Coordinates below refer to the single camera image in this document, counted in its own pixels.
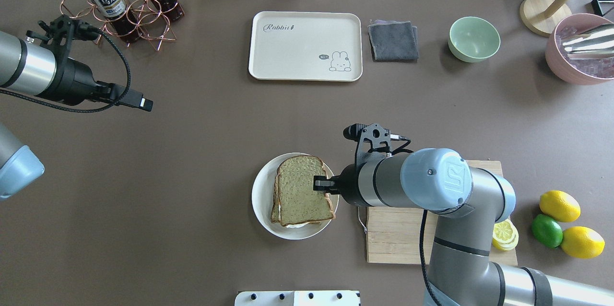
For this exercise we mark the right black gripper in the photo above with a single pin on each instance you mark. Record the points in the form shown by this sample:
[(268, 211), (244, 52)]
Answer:
[(349, 185)]

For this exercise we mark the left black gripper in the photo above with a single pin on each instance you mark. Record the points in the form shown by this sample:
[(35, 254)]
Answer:
[(76, 79)]

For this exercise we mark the bread slice from board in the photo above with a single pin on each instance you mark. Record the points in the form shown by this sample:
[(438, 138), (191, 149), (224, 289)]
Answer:
[(305, 204)]

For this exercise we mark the white round plate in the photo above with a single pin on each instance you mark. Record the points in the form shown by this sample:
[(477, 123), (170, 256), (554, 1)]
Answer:
[(262, 203)]

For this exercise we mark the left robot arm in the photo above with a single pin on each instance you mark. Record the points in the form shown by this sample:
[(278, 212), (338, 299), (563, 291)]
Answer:
[(48, 76)]

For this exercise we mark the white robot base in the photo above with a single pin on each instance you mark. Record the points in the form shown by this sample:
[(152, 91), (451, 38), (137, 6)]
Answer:
[(299, 298)]

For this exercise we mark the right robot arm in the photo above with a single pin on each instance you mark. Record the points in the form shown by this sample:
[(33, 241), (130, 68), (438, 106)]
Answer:
[(468, 202)]

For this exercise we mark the cream rabbit tray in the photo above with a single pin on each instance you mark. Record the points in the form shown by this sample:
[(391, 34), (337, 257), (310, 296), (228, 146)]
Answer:
[(306, 46)]

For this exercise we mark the fried egg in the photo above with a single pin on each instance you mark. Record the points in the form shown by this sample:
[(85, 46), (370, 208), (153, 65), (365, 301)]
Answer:
[(292, 224)]

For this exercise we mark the bread slice on plate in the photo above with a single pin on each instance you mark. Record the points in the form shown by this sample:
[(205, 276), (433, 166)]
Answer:
[(280, 198)]

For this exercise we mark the wooden cutting board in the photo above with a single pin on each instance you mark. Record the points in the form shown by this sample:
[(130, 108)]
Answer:
[(393, 233)]

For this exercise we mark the tea bottle front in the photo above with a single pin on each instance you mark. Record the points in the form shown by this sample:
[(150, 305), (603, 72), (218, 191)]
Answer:
[(121, 19)]

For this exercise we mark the grey folded cloth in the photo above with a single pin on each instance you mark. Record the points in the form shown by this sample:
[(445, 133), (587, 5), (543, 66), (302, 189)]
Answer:
[(394, 40)]

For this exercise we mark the lemon slices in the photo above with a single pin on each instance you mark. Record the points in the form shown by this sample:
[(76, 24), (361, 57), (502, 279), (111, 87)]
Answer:
[(505, 235)]

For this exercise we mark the green bowl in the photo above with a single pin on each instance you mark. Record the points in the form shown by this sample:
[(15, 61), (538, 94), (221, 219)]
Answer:
[(473, 39)]

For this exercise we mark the green lime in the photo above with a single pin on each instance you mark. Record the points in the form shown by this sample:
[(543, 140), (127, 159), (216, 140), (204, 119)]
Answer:
[(547, 231)]

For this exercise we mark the yellow lemon upper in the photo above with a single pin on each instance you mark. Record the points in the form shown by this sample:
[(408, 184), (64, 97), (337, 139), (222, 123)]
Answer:
[(560, 206)]

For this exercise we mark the yellow lemon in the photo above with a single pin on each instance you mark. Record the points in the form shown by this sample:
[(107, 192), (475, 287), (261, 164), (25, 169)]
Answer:
[(582, 242), (560, 206)]

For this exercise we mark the yellow lemon lower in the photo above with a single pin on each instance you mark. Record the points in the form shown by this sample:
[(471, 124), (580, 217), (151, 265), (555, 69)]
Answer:
[(582, 242)]

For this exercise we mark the wooden stand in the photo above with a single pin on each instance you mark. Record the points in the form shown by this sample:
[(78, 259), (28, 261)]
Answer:
[(542, 16)]

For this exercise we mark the pink bowl with ice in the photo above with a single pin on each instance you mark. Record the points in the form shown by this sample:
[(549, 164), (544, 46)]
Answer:
[(558, 62)]

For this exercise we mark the metal ice scoop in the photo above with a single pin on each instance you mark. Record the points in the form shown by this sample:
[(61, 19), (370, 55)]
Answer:
[(595, 43)]

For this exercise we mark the copper wire bottle rack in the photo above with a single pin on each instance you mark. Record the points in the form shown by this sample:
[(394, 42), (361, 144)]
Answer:
[(153, 26)]

